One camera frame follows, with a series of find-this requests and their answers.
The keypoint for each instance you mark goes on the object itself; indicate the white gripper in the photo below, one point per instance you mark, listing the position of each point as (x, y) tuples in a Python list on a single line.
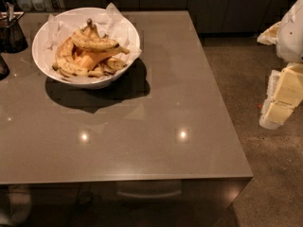
[(291, 35)]

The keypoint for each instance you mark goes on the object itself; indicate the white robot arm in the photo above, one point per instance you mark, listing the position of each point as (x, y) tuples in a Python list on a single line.
[(287, 35)]

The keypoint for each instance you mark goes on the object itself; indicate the right small spotted banana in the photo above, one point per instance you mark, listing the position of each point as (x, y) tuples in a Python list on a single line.
[(114, 64)]

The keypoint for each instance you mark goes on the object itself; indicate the white paper bowl liner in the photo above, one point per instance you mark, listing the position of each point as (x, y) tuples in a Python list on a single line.
[(121, 32)]

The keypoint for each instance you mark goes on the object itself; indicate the white ceramic bowl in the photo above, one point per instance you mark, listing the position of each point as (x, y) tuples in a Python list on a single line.
[(86, 48)]

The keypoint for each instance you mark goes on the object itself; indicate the left curved spotted banana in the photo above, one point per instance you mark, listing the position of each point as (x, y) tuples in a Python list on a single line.
[(65, 61)]

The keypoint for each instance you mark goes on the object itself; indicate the orange fruit piece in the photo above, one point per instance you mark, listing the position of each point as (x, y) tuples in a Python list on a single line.
[(89, 59)]

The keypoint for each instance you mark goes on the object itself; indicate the black mesh utensil holder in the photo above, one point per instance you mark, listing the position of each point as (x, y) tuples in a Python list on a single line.
[(12, 38)]

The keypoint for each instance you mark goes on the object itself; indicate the dark object at left edge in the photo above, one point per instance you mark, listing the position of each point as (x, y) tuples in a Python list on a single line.
[(4, 70)]

